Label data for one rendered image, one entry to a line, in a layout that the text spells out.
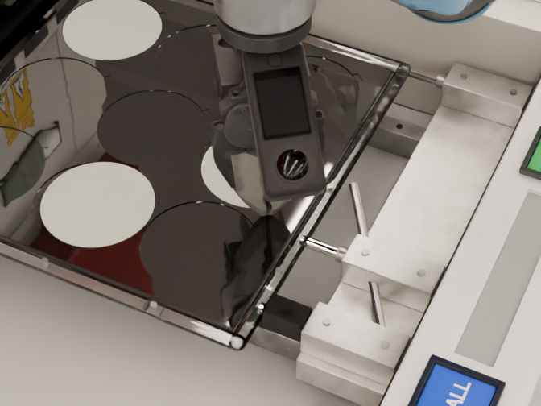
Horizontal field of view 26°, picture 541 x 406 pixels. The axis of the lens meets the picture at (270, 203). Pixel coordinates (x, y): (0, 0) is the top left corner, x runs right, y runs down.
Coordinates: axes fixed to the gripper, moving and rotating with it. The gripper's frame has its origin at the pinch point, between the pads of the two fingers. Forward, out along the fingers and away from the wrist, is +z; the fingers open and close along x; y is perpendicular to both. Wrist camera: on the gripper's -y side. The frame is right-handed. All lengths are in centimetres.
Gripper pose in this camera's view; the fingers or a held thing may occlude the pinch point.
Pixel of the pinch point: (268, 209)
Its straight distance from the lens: 100.1
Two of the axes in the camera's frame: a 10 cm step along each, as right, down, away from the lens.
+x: -9.9, 1.1, -1.0
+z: 0.0, 6.7, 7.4
